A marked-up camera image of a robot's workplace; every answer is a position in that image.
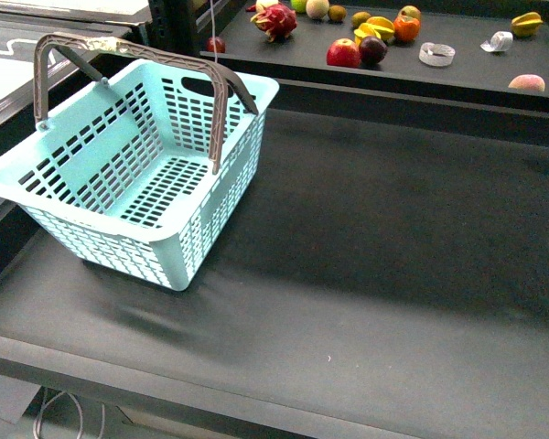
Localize light blue plastic basket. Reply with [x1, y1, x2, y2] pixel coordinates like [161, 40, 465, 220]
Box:
[0, 60, 279, 291]

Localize small dark red apple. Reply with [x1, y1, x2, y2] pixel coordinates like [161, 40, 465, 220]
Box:
[206, 37, 226, 53]

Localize large red apple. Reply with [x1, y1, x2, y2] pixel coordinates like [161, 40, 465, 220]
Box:
[326, 38, 361, 69]

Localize dark purple plum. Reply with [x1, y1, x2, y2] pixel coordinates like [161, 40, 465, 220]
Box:
[359, 36, 388, 66]

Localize pink dragon fruit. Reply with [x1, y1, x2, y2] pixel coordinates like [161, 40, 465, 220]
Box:
[250, 3, 297, 42]

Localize white fruit behind dragon fruit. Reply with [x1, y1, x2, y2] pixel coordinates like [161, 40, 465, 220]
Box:
[255, 0, 279, 13]

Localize beige round melon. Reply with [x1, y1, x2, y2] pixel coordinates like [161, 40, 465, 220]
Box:
[306, 0, 329, 20]

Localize green apple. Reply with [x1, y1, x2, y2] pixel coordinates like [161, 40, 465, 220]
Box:
[290, 0, 307, 14]

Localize brown kiwi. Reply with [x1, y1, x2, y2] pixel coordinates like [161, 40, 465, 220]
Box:
[328, 5, 347, 23]

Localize small green-brown fruit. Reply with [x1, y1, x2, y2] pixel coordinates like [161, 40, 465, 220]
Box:
[351, 11, 371, 29]

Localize yellow star fruit pieces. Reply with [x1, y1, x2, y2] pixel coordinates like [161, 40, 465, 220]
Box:
[354, 16, 394, 45]

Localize orange persimmon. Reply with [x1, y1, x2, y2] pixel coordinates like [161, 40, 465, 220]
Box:
[393, 16, 421, 43]

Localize clear tape roll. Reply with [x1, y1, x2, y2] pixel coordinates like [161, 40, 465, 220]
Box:
[418, 42, 456, 68]

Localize red yellow apple back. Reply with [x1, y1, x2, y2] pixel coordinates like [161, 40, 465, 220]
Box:
[398, 5, 422, 21]

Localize white tape roll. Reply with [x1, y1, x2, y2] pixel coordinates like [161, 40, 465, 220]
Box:
[480, 31, 513, 53]

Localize pale pink peach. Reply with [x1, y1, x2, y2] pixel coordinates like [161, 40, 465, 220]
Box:
[508, 74, 546, 92]

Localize white hanging cord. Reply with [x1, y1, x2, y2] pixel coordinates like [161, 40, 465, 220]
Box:
[208, 0, 221, 65]

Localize grey floor cable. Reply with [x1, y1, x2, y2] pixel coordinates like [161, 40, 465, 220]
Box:
[32, 389, 107, 439]

